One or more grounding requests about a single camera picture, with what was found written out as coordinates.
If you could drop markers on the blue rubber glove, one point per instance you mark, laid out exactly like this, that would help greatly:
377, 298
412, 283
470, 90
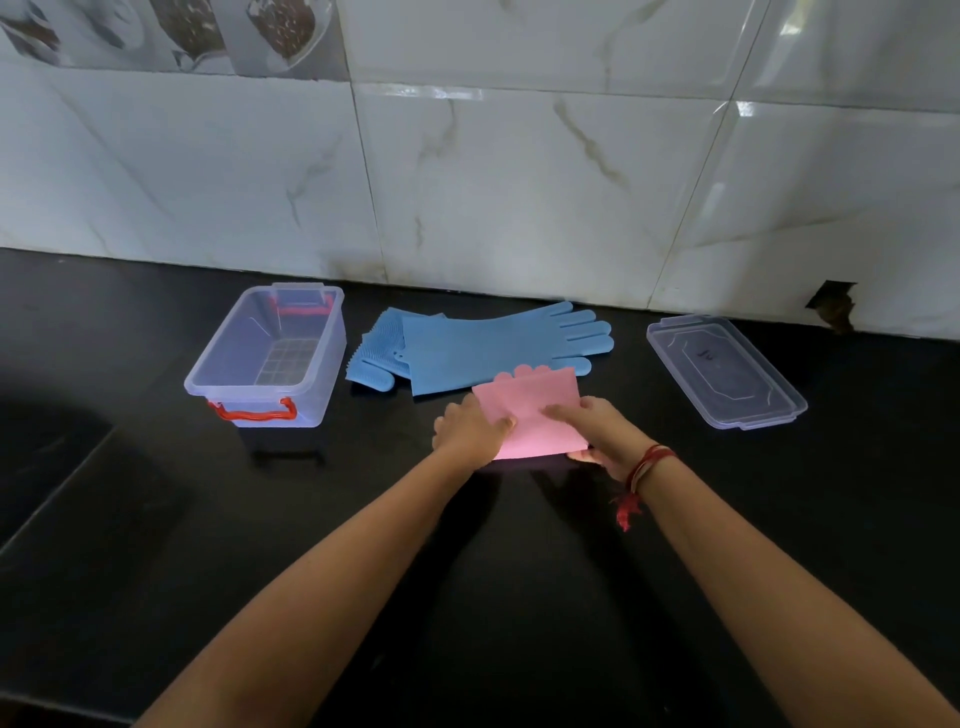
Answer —
375, 352
472, 349

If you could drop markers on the transparent plastic lid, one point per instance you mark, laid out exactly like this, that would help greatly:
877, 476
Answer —
727, 371

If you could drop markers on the person's right hand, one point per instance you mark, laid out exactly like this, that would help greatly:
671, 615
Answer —
611, 439

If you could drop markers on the dessert picture wall tile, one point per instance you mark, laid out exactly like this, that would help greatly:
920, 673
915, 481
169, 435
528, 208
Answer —
187, 34

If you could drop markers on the black sink basin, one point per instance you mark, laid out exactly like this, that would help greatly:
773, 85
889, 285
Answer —
37, 480

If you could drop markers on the transparent plastic box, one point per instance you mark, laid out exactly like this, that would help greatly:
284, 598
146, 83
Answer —
285, 364

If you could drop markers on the person's left hand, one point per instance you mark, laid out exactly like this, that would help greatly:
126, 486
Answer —
469, 435

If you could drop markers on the person's left forearm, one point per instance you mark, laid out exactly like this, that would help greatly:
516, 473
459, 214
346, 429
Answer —
315, 622

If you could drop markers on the person's right forearm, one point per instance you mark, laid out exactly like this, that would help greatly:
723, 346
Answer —
772, 600

